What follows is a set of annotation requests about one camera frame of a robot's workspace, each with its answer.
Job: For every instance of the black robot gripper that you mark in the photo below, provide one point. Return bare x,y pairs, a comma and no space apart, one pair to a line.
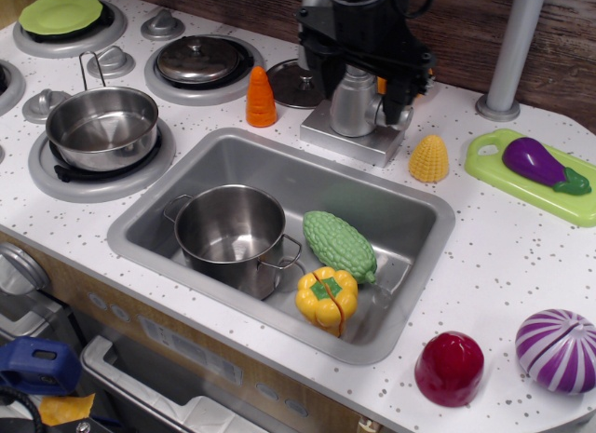
372,35

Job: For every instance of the silver toy faucet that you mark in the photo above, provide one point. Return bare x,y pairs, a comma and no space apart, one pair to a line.
352,122

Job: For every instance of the orange toy pumpkin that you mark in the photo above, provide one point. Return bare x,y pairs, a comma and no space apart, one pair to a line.
381,84

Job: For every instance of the flat steel lid on counter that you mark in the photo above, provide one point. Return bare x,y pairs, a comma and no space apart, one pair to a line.
294,86

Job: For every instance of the yellow toy corn piece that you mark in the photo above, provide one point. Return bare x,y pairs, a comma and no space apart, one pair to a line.
429,161

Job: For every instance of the orange toy carrot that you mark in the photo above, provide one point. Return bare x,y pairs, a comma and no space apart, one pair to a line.
261,108

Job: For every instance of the back right grey stove burner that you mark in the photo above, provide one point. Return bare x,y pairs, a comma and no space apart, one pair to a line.
231,87

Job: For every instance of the grey stove burner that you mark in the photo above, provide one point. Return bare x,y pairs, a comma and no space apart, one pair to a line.
42,162
15,87
99,35
231,87

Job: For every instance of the light green cutting board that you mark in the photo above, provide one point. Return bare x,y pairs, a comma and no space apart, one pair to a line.
484,162

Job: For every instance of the grey toy sink basin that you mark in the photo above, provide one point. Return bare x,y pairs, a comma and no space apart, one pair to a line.
408,230

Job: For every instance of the green toy bitter gourd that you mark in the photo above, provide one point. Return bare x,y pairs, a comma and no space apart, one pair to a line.
339,245

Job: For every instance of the grey support pole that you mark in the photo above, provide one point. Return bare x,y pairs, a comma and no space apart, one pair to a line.
499,104

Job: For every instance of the steel pot lid on burner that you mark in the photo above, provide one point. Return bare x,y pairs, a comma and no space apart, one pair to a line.
197,59

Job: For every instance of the purple toy eggplant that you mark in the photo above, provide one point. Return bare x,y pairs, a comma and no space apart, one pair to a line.
530,159

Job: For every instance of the grey stove knob back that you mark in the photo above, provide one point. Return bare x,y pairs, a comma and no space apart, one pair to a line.
162,27

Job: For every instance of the grey stove knob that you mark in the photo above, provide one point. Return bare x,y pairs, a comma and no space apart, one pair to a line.
111,63
162,27
37,109

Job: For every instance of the yellow toy bell pepper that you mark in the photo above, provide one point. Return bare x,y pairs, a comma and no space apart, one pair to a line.
327,298

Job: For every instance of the grey stove knob middle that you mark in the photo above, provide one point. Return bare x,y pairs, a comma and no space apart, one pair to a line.
111,63

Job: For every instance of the back left grey stove burner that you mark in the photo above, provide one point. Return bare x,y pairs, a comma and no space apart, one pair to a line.
99,35

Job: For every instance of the dark red toy fruit half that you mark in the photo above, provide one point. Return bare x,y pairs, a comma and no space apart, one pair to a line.
449,370

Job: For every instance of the green toy plate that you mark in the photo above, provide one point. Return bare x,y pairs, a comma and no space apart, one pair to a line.
59,17

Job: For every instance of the grey stove knob front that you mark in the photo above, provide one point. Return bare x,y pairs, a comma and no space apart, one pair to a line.
37,109

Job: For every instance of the purple striped toy onion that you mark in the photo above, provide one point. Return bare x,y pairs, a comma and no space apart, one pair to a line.
556,348

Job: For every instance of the front grey stove burner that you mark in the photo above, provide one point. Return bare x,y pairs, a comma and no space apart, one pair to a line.
42,162

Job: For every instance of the far left grey stove burner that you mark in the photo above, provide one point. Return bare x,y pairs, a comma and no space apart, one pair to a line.
15,87

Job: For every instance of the blue clamp tool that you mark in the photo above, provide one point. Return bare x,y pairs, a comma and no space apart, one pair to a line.
39,366

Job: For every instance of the yellow cloth scrap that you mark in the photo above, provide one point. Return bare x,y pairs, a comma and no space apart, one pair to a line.
58,410

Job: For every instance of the steel pot with handles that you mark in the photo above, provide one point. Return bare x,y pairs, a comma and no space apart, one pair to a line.
235,234

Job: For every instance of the steel pan with wire handle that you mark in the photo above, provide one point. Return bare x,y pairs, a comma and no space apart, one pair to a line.
105,128

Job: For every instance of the grey oven door handle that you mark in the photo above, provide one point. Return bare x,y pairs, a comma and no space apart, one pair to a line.
200,413

